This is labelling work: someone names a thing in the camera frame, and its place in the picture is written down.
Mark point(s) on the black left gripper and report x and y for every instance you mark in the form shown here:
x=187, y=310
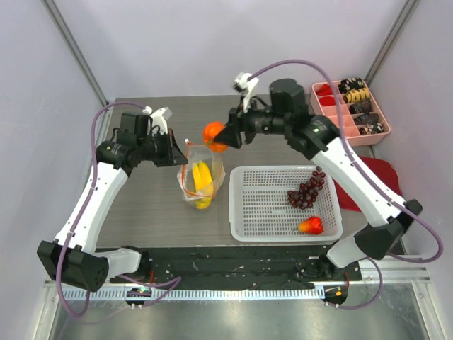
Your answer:
x=173, y=154

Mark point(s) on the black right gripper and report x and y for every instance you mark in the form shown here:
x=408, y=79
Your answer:
x=239, y=127

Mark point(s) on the orange toy pumpkin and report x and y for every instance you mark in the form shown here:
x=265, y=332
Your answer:
x=210, y=131

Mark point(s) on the clear zip bag orange zipper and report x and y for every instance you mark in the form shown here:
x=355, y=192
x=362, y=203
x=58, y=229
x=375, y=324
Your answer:
x=194, y=154

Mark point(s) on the yellow toy banana bunch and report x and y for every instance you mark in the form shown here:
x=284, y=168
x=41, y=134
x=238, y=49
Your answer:
x=204, y=185

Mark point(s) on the dark red toy grapes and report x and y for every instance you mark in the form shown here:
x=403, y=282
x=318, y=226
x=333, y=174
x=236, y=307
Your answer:
x=307, y=193

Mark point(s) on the red toy pepper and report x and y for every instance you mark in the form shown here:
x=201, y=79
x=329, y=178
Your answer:
x=312, y=226

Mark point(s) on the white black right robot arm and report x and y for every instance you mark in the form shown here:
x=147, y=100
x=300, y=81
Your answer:
x=388, y=215

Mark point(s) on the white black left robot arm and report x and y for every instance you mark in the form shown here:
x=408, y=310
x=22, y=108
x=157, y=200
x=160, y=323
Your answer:
x=71, y=257

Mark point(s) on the white perforated plastic basket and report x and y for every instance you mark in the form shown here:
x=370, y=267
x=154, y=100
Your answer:
x=259, y=211

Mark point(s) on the red cloth piece lower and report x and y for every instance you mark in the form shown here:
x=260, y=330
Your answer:
x=327, y=101

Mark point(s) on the red cloth piece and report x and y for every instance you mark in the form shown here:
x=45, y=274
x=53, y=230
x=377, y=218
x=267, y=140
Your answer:
x=323, y=90
x=327, y=101

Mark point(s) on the red cloth piece upper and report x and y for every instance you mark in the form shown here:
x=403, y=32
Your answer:
x=323, y=90

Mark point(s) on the black floral rolled cloth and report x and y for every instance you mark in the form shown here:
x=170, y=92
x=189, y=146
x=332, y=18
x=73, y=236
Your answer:
x=349, y=84

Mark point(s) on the yellow striped rolled cloth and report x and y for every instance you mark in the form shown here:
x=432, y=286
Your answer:
x=356, y=95

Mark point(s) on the pink compartment tray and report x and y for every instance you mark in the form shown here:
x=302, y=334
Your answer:
x=340, y=115

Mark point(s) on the dark brown rolled cloth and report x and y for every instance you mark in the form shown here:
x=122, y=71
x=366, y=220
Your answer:
x=364, y=106

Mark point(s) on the dark patterned rolled cloth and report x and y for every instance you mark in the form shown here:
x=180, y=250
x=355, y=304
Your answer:
x=367, y=119

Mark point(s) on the dark dotted rolled cloth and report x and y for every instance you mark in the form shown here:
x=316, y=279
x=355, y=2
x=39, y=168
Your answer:
x=371, y=129

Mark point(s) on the folded red cloth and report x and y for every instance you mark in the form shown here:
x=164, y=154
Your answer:
x=382, y=169

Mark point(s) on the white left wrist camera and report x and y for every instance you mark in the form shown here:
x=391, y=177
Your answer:
x=157, y=120

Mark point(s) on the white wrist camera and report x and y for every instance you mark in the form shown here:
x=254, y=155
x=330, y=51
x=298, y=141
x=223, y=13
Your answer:
x=157, y=120
x=245, y=85

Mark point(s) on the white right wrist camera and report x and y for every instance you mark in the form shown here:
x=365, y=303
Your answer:
x=245, y=85

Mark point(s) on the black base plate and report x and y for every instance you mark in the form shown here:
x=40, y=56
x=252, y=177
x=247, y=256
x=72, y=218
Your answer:
x=242, y=268

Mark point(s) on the white slotted cable duct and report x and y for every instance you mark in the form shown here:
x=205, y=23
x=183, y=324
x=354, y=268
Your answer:
x=132, y=293

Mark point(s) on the aluminium frame rail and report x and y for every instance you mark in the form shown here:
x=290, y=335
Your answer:
x=73, y=47

